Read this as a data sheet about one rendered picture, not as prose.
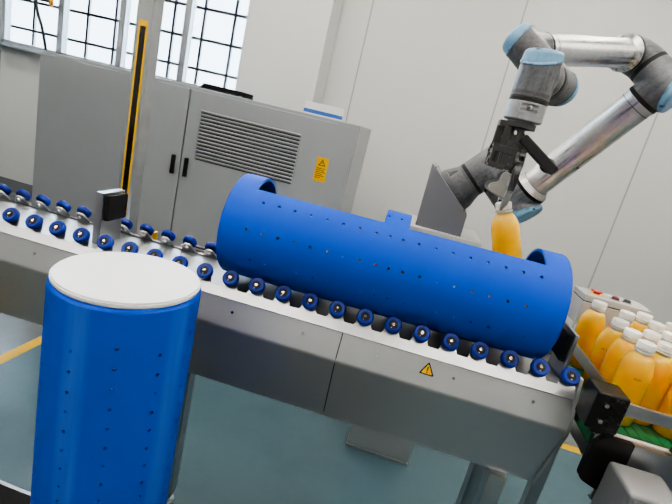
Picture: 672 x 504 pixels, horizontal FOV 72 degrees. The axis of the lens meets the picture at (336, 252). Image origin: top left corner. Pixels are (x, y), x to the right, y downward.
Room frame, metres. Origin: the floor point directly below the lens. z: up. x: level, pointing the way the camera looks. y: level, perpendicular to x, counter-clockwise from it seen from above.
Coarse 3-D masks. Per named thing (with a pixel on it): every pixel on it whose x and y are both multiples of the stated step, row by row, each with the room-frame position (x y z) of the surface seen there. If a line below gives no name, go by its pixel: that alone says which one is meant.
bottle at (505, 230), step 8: (496, 216) 1.18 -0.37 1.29; (504, 216) 1.16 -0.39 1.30; (512, 216) 1.16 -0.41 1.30; (496, 224) 1.17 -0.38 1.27; (504, 224) 1.15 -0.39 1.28; (512, 224) 1.15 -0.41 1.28; (496, 232) 1.16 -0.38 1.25; (504, 232) 1.15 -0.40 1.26; (512, 232) 1.15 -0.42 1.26; (520, 232) 1.17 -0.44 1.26; (496, 240) 1.16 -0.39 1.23; (504, 240) 1.15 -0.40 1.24; (512, 240) 1.15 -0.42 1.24; (520, 240) 1.17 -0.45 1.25; (496, 248) 1.16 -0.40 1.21; (504, 248) 1.15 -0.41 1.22; (512, 248) 1.15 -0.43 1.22; (520, 248) 1.16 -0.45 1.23; (520, 256) 1.16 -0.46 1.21
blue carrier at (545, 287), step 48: (240, 192) 1.18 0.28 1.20; (240, 240) 1.13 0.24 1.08; (288, 240) 1.11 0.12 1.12; (336, 240) 1.11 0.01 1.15; (384, 240) 1.11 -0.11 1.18; (432, 240) 1.12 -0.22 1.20; (336, 288) 1.11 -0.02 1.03; (384, 288) 1.08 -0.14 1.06; (432, 288) 1.07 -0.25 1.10; (480, 288) 1.06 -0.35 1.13; (528, 288) 1.06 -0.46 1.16; (480, 336) 1.08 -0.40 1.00; (528, 336) 1.05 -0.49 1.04
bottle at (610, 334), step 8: (608, 328) 1.17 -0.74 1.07; (616, 328) 1.15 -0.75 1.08; (600, 336) 1.17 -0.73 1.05; (608, 336) 1.15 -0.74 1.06; (616, 336) 1.14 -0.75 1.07; (600, 344) 1.15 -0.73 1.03; (608, 344) 1.14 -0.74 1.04; (592, 352) 1.17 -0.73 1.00; (600, 352) 1.15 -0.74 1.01; (592, 360) 1.16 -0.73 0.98; (600, 360) 1.14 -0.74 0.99; (584, 376) 1.16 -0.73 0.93; (584, 384) 1.15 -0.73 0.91
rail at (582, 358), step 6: (576, 348) 1.24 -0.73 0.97; (576, 354) 1.23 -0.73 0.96; (582, 354) 1.20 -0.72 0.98; (582, 360) 1.18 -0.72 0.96; (588, 360) 1.15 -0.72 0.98; (582, 366) 1.17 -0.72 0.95; (588, 366) 1.14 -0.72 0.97; (594, 366) 1.12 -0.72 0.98; (588, 372) 1.13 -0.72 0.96; (594, 372) 1.10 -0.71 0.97; (594, 378) 1.09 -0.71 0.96; (600, 378) 1.06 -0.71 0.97
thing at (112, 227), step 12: (96, 192) 1.28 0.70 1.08; (108, 192) 1.30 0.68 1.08; (120, 192) 1.35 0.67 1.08; (96, 204) 1.27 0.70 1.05; (108, 204) 1.28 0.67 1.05; (120, 204) 1.33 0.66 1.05; (96, 216) 1.27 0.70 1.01; (108, 216) 1.28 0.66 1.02; (120, 216) 1.33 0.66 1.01; (96, 228) 1.27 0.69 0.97; (108, 228) 1.31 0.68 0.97; (120, 228) 1.37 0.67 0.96; (96, 240) 1.27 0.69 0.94
